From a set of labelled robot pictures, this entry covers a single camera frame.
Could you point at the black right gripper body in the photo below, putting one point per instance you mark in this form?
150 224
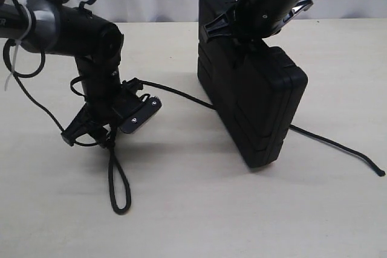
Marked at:
250 19

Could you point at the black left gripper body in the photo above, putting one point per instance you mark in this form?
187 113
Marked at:
108 100

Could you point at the black plastic case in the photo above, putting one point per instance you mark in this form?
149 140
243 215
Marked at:
255 89

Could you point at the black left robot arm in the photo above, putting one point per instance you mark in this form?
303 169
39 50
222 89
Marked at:
49 27

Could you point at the white zip tie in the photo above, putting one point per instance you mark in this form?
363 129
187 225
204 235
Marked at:
15 49

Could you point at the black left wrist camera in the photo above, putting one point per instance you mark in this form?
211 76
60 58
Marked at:
141 116

